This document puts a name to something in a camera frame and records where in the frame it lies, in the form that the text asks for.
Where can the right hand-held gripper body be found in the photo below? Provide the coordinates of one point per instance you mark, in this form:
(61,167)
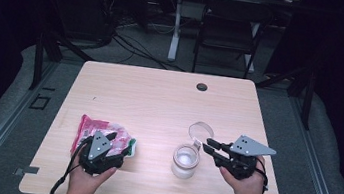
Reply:
(240,164)

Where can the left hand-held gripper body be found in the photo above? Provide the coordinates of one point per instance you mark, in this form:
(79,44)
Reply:
(97,161)

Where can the pink and white plastic bag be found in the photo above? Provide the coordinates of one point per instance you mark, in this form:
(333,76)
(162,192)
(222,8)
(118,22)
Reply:
(88,128)

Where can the clear glass jar with lid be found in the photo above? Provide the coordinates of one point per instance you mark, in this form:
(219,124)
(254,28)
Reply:
(184,166)

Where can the person's left hand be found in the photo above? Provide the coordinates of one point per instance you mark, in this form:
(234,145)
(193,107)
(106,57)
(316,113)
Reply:
(83,184)

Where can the person's right hand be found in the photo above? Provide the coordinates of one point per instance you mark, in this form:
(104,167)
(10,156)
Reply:
(248,191)

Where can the dark round table grommet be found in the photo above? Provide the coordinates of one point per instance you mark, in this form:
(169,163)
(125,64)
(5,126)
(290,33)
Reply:
(202,87)

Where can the black tape square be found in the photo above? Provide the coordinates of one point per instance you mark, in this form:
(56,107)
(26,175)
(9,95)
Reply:
(31,102)

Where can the black metal stand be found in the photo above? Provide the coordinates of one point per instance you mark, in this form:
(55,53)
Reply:
(38,62)
(308,101)

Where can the black folding chair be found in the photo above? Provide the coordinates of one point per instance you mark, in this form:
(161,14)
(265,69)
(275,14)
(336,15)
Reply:
(233,21)

